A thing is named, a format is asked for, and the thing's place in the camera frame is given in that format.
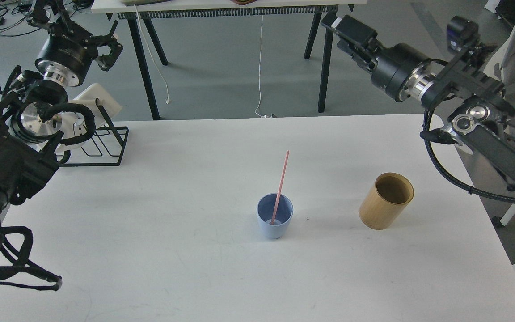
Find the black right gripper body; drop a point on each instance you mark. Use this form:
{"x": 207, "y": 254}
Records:
{"x": 394, "y": 70}

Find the tan wooden cylinder holder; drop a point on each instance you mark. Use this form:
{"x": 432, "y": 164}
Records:
{"x": 387, "y": 198}

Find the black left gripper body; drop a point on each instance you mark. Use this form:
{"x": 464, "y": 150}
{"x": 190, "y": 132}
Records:
{"x": 69, "y": 50}

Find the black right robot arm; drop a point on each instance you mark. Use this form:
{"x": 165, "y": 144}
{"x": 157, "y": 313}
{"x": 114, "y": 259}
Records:
{"x": 463, "y": 106}

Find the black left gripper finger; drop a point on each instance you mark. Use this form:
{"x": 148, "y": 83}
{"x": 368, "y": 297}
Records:
{"x": 106, "y": 61}
{"x": 109, "y": 39}

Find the light blue plastic cup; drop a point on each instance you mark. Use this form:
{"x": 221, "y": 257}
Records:
{"x": 264, "y": 210}

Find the white container on rack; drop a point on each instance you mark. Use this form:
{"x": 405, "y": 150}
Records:
{"x": 95, "y": 95}

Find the black wire dish rack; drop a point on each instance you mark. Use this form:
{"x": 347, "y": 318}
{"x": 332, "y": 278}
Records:
{"x": 105, "y": 148}

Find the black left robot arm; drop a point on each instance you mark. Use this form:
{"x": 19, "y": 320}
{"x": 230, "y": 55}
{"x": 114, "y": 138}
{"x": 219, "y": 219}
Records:
{"x": 39, "y": 126}

